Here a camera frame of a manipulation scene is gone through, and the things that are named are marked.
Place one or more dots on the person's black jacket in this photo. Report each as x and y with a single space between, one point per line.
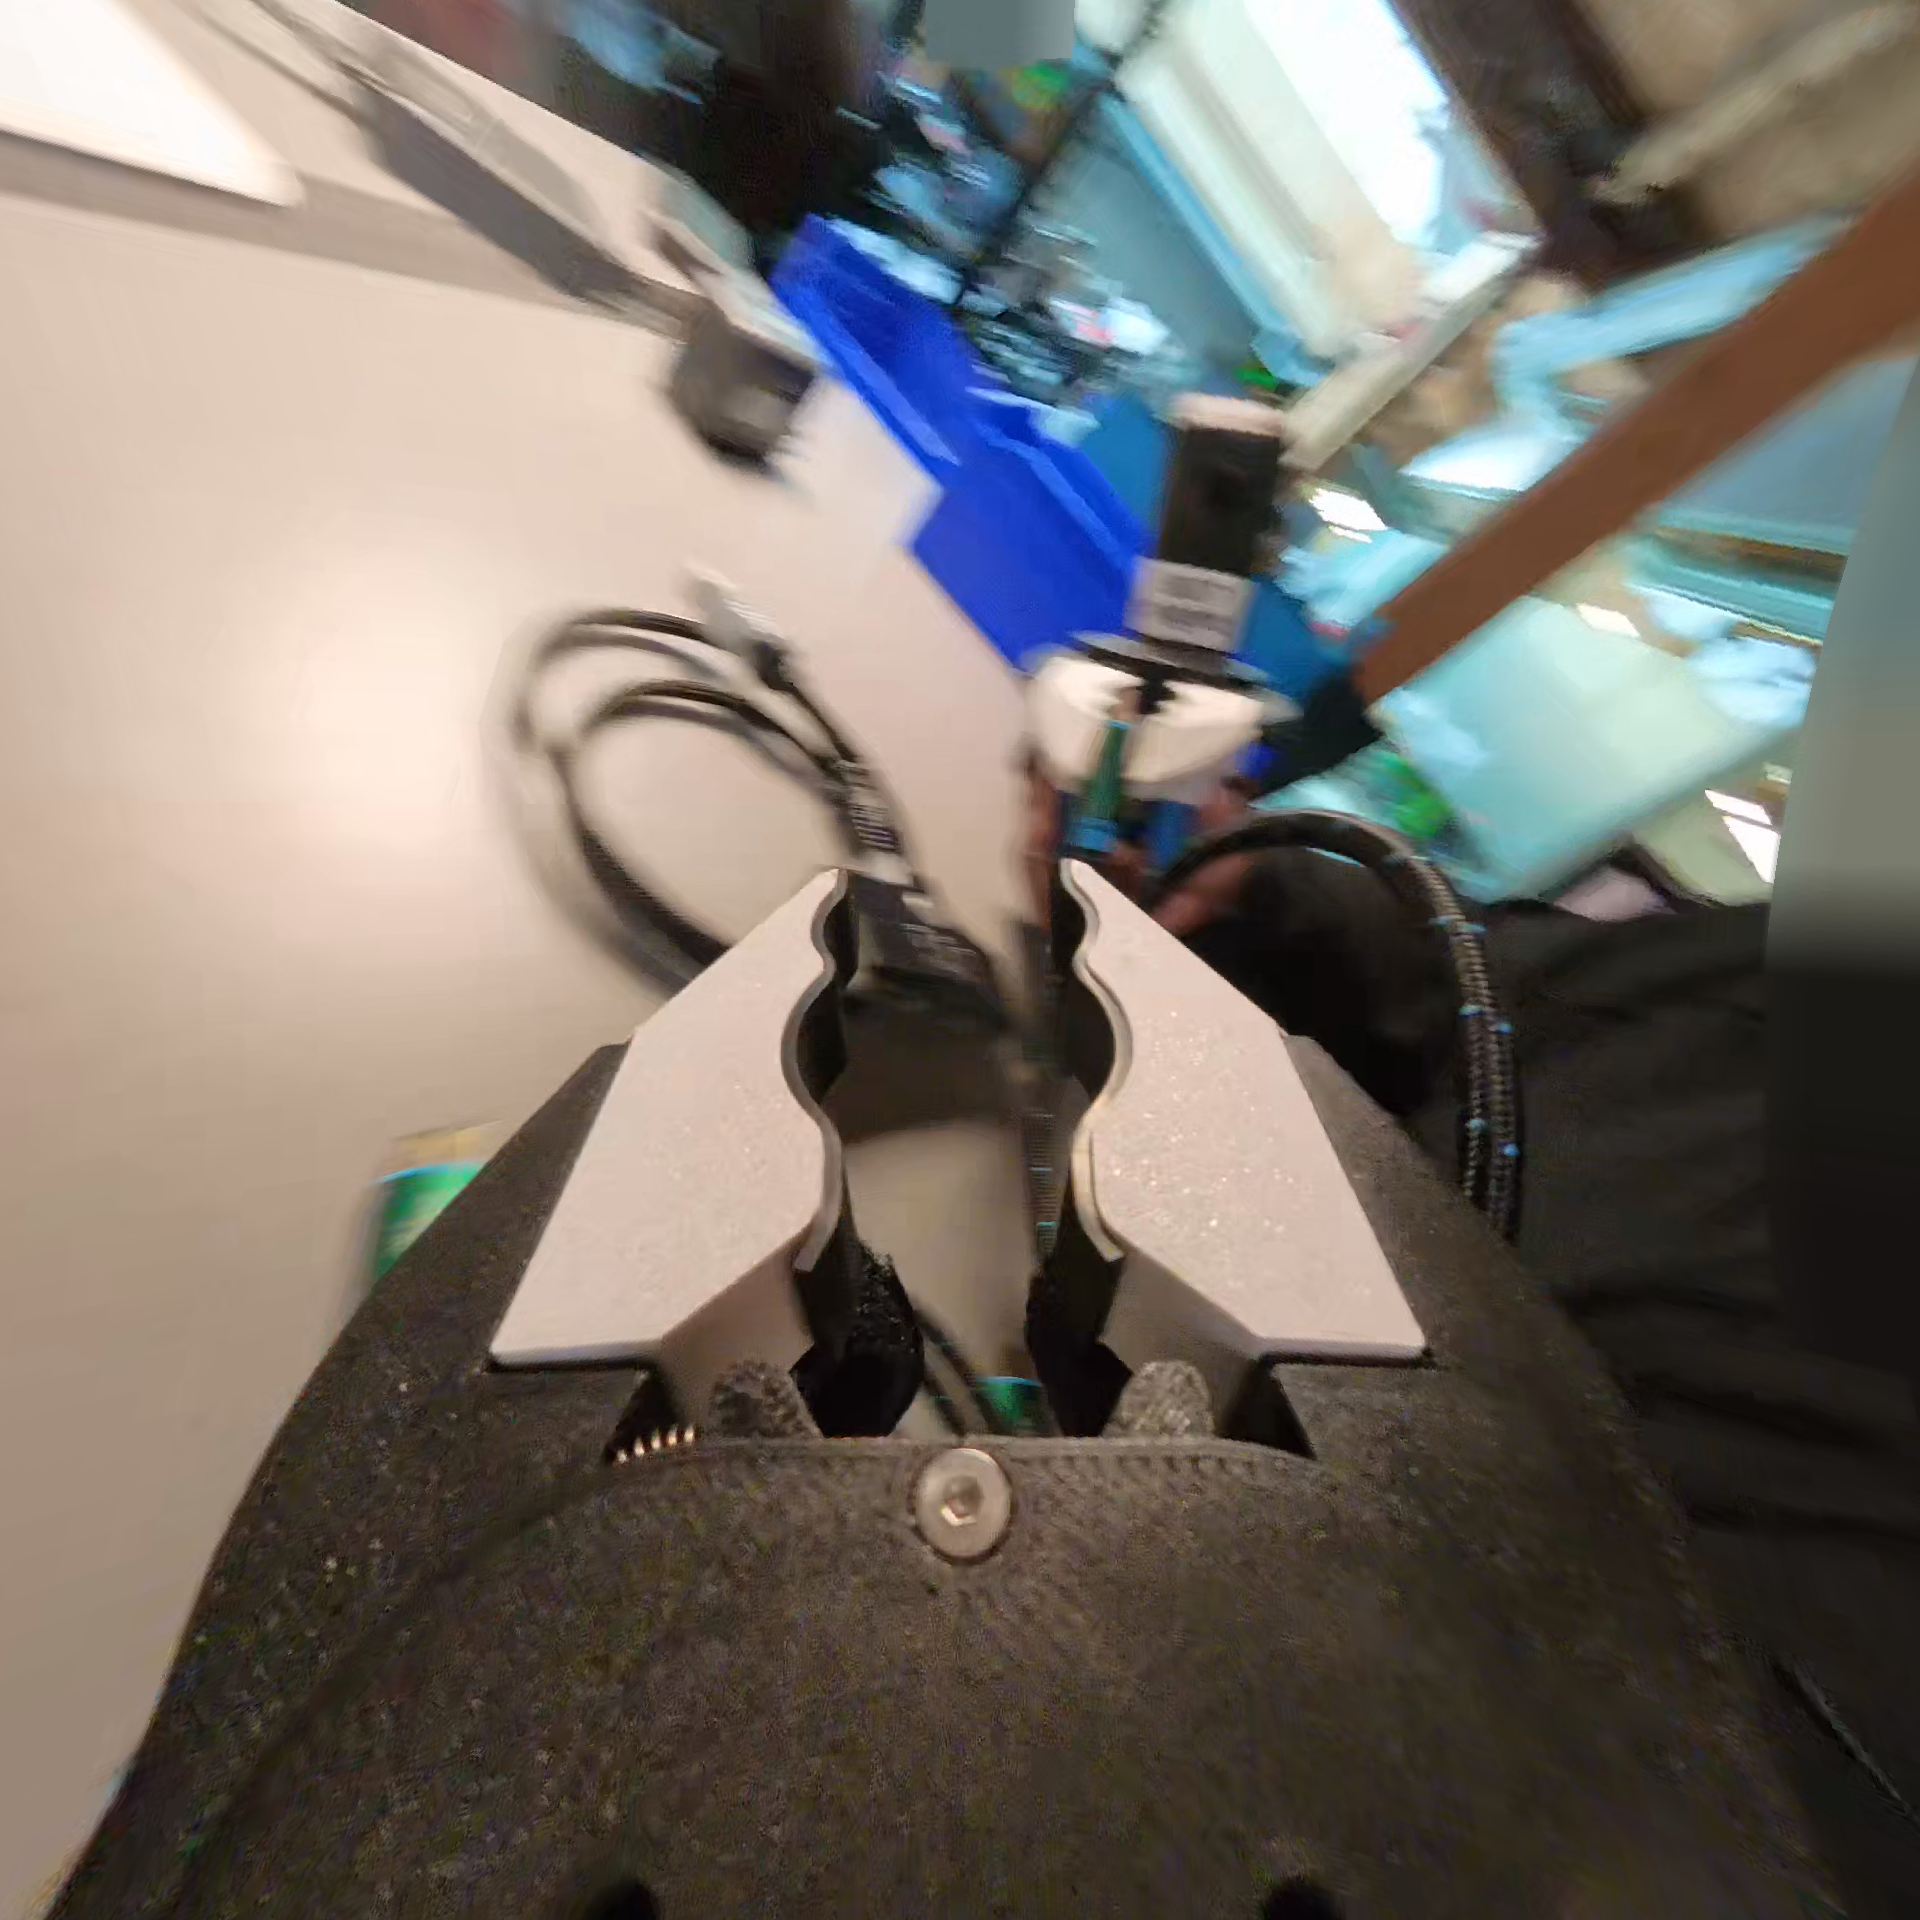
1651 1200

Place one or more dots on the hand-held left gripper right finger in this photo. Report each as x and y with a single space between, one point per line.
1245 1184

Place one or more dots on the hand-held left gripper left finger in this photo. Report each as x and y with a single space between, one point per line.
678 1170

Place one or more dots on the large blue bin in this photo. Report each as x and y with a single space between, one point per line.
1035 541

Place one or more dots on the black hdmi switch box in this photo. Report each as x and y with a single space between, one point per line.
924 952

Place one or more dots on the blue bin with dividers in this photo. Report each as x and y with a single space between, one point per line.
863 315

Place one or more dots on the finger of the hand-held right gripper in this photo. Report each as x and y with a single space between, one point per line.
1069 717
1201 742

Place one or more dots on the grey cube charger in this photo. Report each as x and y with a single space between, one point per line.
741 394

